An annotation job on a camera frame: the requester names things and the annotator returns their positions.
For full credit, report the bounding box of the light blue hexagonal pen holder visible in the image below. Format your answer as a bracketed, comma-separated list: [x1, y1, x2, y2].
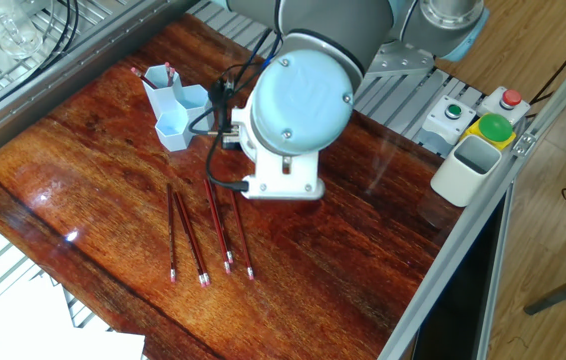
[140, 62, 213, 152]

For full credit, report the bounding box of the white rounded rectangular pen holder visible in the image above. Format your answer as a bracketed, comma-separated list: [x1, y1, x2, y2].
[430, 134, 505, 209]

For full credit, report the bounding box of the brown wood-grain board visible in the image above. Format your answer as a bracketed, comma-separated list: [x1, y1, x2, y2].
[0, 20, 466, 360]

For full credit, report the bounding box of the white control button box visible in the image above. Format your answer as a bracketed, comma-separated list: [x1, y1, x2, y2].
[421, 86, 532, 153]

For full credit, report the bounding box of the large white paper sheet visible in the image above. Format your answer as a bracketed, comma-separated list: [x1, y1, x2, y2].
[0, 288, 76, 360]

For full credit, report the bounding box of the clear plastic container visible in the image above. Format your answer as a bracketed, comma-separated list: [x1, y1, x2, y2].
[0, 0, 46, 59]

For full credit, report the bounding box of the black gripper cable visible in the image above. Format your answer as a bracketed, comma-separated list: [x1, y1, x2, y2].
[189, 30, 269, 193]

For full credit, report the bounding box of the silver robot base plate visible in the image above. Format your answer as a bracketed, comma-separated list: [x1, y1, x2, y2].
[361, 40, 436, 83]

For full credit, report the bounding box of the black cable bundle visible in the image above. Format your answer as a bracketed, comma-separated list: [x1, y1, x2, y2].
[18, 0, 84, 63]

